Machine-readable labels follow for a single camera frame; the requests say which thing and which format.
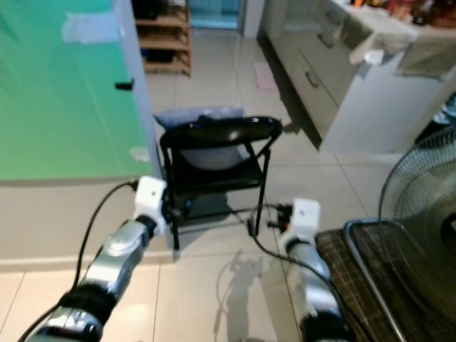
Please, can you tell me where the small clear tape piece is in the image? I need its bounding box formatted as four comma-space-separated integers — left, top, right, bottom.
130, 146, 152, 162

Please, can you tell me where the black folding chair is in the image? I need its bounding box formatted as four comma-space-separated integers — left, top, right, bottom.
160, 116, 284, 250

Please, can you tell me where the blue pillow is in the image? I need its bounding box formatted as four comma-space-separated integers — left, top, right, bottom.
154, 105, 247, 172

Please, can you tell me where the white kitchen cabinet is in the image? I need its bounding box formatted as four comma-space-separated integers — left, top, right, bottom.
264, 0, 456, 154

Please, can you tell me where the black floor fan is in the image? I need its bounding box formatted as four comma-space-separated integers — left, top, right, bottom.
378, 125, 456, 314

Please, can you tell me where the wooden shelf rack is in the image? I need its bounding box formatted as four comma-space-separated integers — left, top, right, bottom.
134, 0, 192, 77

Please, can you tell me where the white cup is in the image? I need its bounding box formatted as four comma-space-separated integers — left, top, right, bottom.
363, 48, 385, 67

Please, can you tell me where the teal glass door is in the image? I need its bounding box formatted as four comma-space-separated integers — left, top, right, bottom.
189, 0, 242, 31

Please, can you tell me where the wide clear tape patch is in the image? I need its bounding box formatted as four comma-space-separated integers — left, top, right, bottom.
61, 11, 118, 45

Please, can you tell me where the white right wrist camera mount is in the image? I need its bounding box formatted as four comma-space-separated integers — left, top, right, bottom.
286, 198, 321, 247

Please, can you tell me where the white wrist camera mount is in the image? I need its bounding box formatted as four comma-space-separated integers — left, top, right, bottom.
134, 176, 169, 236
286, 198, 321, 247

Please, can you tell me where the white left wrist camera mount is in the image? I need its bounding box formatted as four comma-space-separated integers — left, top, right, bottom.
134, 176, 169, 236

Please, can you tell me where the woven seat with metal frame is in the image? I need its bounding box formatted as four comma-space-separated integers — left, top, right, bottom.
315, 217, 456, 342

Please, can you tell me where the large green wall board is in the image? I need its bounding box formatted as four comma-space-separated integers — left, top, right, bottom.
0, 0, 155, 181

